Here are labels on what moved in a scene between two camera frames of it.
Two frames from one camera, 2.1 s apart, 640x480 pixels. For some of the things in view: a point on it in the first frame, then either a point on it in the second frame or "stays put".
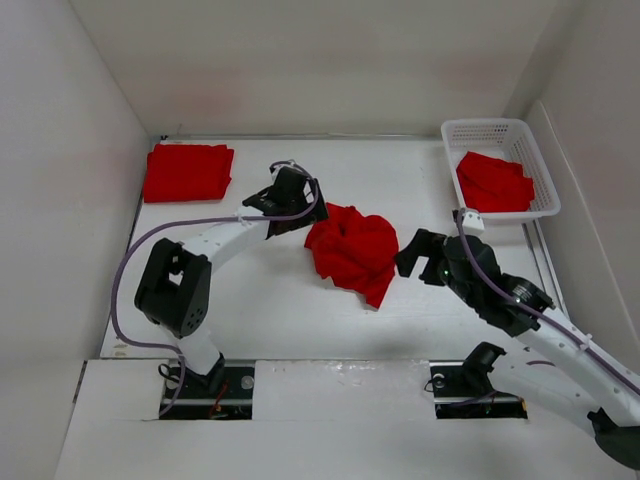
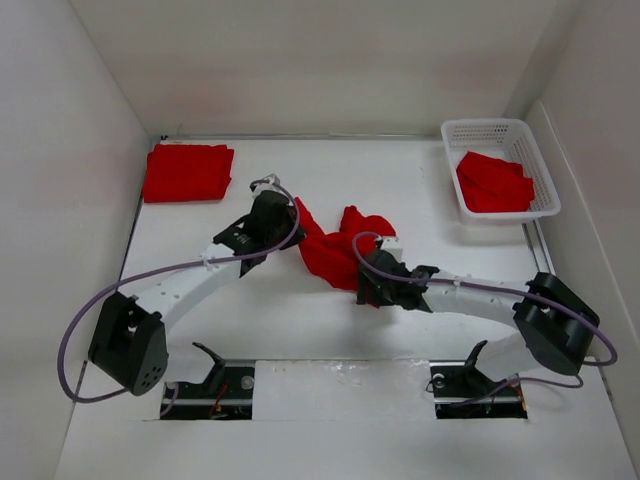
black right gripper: x=425 y=243 -> x=374 y=296
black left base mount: x=225 y=393 stays put
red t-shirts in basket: x=491 y=184 stays put
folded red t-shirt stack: x=187 y=172 stays put
